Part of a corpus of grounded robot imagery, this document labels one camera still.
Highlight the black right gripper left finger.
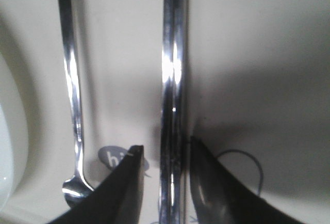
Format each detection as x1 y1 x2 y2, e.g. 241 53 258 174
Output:
51 146 144 223

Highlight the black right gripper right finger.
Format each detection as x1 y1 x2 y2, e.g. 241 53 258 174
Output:
190 137 294 223

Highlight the steel fork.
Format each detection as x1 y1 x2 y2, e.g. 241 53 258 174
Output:
58 0 94 208

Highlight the steel chopstick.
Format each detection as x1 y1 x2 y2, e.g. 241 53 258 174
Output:
171 0 186 223
159 0 174 223

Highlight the white round plate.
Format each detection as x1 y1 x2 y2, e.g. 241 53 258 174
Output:
1 56 28 209

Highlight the cream rabbit serving tray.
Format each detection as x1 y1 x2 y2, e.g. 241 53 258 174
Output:
1 0 329 223

